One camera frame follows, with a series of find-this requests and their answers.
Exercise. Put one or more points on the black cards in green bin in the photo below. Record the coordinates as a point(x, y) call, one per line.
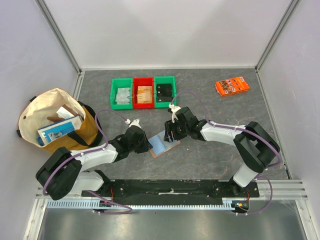
point(164, 92)

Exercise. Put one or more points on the blue book in bag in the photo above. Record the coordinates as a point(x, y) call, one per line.
point(59, 129)

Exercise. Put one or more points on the orange screw box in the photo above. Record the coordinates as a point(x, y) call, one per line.
point(231, 86)

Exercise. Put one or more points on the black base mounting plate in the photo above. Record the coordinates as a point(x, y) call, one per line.
point(175, 192)

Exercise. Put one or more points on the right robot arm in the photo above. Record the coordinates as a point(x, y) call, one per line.
point(255, 146)

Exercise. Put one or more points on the left green plastic bin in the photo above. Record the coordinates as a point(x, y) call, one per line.
point(120, 83)

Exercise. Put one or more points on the right green plastic bin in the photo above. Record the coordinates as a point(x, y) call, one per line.
point(164, 79)

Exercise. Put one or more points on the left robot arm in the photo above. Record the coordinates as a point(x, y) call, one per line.
point(68, 171)

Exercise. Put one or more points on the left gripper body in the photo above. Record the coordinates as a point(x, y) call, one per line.
point(139, 147)

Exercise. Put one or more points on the green plastic bin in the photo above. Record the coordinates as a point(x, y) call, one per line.
point(120, 83)
point(164, 79)

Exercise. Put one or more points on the grey cards in green bin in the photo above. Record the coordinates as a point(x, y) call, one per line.
point(123, 96)

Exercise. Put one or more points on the red plastic bin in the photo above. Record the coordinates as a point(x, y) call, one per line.
point(142, 81)

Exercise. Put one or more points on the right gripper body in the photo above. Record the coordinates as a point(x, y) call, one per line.
point(172, 130)

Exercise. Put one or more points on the brown item in bag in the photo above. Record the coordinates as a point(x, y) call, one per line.
point(56, 119)

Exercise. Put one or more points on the white packet in bag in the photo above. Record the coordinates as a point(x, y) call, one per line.
point(63, 113)

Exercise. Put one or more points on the beige cards in red bin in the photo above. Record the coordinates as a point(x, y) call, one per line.
point(144, 95)

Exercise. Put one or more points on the cream and tan tote bag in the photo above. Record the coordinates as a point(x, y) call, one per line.
point(46, 104)

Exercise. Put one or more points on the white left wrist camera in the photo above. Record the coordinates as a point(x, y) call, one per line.
point(135, 122)

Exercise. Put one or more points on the tan leather card holder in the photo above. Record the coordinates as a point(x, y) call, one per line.
point(159, 146)

